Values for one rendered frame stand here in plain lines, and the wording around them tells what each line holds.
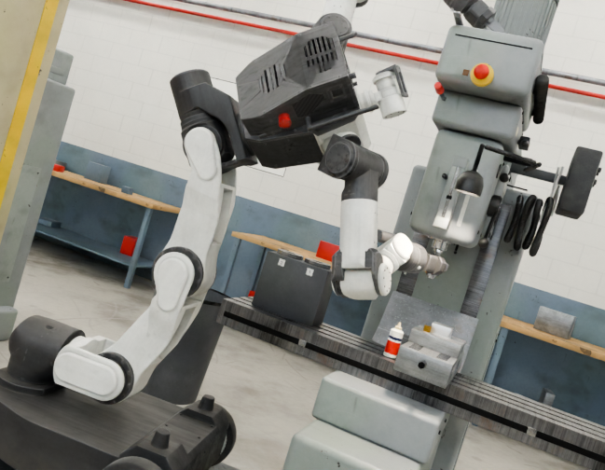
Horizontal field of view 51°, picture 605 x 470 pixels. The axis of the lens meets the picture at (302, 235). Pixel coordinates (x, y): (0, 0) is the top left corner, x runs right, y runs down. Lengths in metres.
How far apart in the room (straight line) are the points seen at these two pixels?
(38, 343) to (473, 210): 1.28
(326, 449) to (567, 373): 4.70
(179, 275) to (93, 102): 6.47
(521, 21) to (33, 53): 1.81
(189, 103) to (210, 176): 0.21
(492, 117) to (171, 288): 1.00
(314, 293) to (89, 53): 6.57
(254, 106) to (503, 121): 0.71
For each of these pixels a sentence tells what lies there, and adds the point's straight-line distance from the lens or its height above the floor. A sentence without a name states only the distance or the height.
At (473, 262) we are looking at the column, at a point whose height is 1.27.
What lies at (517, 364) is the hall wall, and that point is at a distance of 6.19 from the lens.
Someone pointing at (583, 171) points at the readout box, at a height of 1.65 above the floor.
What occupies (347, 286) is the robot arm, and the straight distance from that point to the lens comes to 1.51.
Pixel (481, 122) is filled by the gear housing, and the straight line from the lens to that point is 1.88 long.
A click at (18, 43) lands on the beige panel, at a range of 2.72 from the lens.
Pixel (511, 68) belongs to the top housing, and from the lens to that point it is 1.81.
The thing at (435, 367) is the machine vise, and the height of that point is 0.97.
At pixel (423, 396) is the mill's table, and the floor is 0.86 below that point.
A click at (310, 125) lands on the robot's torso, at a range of 1.56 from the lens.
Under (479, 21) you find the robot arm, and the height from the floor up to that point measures 1.96.
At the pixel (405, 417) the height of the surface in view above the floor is 0.82.
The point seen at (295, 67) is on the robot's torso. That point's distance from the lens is 1.58.
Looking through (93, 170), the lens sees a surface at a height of 1.00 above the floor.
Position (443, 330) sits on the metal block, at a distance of 1.94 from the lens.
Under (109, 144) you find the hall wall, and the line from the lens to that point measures 7.80.
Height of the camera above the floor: 1.28
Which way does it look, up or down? 2 degrees down
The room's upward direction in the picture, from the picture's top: 17 degrees clockwise
